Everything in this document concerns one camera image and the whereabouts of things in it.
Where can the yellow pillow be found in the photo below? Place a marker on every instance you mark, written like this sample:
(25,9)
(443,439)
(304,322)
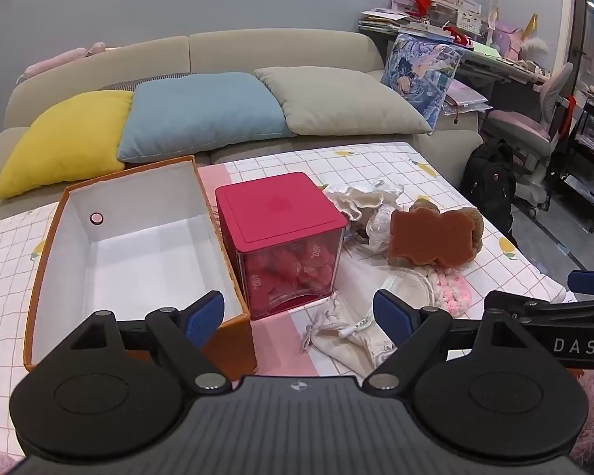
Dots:
(64,143)

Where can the pink bag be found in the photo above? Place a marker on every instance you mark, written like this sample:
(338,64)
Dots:
(507,39)

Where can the stack of books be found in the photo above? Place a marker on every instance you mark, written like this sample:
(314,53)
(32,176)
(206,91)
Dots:
(381,22)

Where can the beige pillow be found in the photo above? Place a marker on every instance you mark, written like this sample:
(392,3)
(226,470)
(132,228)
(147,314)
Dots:
(346,101)

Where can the light blue pillow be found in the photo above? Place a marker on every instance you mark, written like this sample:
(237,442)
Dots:
(198,114)

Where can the black backpack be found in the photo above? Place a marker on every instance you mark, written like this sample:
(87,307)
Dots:
(490,183)

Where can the orange cardboard box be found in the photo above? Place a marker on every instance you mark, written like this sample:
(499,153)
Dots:
(143,257)

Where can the pink white knitted piece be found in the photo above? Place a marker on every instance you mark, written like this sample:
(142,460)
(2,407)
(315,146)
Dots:
(450,292)

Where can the brown bear-shaped sponge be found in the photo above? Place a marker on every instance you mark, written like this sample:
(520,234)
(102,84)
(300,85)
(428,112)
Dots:
(430,235)

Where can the cluttered desk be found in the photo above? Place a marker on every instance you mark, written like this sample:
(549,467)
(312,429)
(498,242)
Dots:
(495,62)

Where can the white lace cloth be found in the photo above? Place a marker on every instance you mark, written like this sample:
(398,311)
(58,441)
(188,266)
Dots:
(361,203)

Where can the black metal shelf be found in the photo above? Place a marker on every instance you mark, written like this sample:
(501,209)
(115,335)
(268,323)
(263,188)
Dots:
(586,158)

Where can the pink desk chair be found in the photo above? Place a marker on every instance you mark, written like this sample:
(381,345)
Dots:
(529,133)

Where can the pile of papers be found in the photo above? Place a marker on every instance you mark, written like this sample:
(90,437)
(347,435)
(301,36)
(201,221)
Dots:
(465,99)

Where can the blue printed pillow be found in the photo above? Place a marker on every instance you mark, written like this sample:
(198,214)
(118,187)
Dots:
(418,72)

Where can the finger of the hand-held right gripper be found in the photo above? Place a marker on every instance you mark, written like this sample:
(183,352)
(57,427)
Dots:
(590,283)
(549,307)

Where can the pink plush toy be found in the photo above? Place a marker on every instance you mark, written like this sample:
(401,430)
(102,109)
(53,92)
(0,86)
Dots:
(54,62)

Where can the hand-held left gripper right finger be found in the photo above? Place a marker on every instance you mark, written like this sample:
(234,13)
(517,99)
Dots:
(392,314)

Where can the beige sofa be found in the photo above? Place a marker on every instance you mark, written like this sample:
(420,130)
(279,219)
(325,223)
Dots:
(277,52)

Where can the grey striped cushion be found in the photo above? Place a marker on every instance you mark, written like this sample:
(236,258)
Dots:
(143,80)

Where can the red lidded clear cube container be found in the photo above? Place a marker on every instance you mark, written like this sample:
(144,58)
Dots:
(277,217)

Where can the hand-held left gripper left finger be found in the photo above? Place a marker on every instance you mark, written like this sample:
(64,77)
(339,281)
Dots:
(205,317)

